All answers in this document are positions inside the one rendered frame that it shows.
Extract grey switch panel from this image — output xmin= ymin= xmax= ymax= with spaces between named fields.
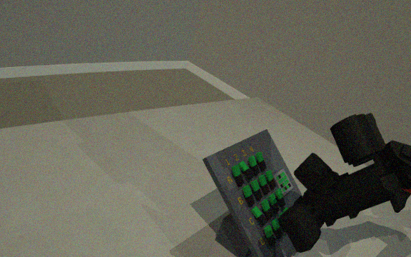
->
xmin=202 ymin=129 xmax=303 ymax=257

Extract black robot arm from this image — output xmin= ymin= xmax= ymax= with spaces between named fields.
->
xmin=293 ymin=113 xmax=411 ymax=213

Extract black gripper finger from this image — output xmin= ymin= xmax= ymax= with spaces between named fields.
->
xmin=303 ymin=189 xmax=312 ymax=204
xmin=278 ymin=196 xmax=305 ymax=225

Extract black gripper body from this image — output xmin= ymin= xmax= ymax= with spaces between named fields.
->
xmin=280 ymin=173 xmax=363 ymax=253

